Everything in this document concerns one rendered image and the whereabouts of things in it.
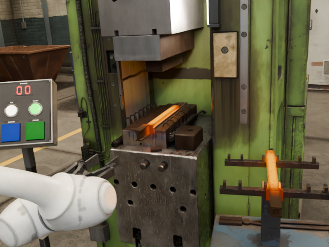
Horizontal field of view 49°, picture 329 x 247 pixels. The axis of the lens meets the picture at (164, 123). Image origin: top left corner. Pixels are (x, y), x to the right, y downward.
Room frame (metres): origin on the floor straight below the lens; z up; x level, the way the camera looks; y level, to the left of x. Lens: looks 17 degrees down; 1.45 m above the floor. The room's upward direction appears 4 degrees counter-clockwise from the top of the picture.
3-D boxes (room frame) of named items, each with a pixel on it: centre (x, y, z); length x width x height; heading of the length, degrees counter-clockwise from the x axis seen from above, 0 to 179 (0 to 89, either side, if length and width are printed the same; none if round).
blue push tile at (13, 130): (1.44, 0.63, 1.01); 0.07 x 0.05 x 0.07; 92
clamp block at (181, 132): (1.41, -0.10, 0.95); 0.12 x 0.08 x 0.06; 157
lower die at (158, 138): (1.62, 0.01, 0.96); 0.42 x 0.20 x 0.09; 157
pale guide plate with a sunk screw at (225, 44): (1.42, -0.25, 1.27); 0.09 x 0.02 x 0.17; 67
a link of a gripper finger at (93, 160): (1.10, 0.24, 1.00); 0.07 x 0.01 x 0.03; 157
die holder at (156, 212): (1.60, -0.05, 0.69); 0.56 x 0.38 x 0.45; 157
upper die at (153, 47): (1.62, 0.01, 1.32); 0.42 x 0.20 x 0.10; 157
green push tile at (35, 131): (1.44, 0.53, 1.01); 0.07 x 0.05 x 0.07; 92
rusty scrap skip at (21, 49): (8.03, 3.02, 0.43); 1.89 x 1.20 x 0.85; 60
